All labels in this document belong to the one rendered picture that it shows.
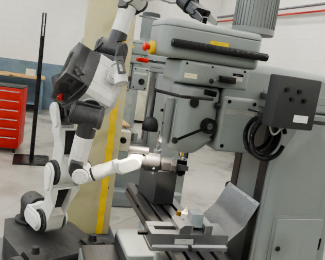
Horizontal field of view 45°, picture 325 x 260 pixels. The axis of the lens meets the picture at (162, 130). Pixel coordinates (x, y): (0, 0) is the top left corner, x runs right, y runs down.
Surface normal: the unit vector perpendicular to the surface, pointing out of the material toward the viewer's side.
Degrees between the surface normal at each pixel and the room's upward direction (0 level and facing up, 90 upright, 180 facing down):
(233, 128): 90
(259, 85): 90
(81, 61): 58
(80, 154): 98
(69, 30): 90
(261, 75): 90
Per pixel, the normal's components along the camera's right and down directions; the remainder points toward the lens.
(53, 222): 0.59, 0.44
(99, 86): 0.62, -0.33
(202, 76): 0.30, 0.21
